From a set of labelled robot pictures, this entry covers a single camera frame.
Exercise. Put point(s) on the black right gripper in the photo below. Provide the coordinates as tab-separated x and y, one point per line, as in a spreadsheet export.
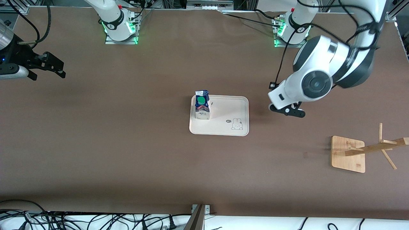
19	55

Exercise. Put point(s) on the blue white milk carton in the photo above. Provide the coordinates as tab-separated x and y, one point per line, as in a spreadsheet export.
203	110

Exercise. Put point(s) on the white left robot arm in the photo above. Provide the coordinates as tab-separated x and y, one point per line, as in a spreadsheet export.
319	64

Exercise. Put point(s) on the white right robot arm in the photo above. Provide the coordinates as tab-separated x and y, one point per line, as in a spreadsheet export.
113	19

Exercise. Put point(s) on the cream rabbit print tray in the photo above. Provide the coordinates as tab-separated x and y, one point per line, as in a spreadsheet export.
227	111

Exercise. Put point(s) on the wooden cup stand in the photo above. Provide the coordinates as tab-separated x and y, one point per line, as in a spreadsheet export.
346	159

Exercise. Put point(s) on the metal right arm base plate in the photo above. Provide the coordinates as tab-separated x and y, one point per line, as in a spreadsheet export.
111	42

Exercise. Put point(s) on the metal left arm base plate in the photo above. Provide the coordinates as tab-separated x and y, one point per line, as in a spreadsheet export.
279	44

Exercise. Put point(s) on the aluminium corner frame extrusion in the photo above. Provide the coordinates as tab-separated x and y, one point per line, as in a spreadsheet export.
19	9

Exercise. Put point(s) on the grey aluminium frame rail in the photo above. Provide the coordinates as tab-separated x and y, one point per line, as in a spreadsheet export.
209	2

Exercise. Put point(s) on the aluminium profile with bracket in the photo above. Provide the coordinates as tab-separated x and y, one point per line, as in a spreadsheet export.
196	220

